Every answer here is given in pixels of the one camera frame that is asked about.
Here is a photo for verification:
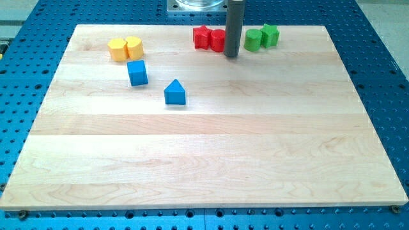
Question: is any red star block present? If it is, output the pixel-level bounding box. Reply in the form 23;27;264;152
193;25;212;50

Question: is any light wooden board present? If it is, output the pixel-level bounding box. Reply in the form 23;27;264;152
1;24;408;210

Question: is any red cylinder block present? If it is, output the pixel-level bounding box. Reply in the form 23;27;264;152
210;29;226;52

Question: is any green star block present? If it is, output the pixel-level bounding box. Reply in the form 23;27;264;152
260;24;280;48

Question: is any yellow cylinder block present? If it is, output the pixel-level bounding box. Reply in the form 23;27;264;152
125;36;144;60

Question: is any blue triangle block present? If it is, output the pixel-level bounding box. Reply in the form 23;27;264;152
164;79;186;105

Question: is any blue cube block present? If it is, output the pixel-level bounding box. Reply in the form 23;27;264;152
127;60;148;86

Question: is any green cylinder block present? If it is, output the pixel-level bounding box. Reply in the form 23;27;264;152
244;29;262;52

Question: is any board corner screw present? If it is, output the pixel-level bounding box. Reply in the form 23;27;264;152
390;205;401;214
17;210;29;220

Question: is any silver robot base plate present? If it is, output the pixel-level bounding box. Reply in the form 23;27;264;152
167;0;228;12

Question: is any left board corner screw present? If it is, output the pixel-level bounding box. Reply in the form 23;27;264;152
17;210;29;220

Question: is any right board corner screw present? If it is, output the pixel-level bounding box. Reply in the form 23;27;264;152
390;205;401;214

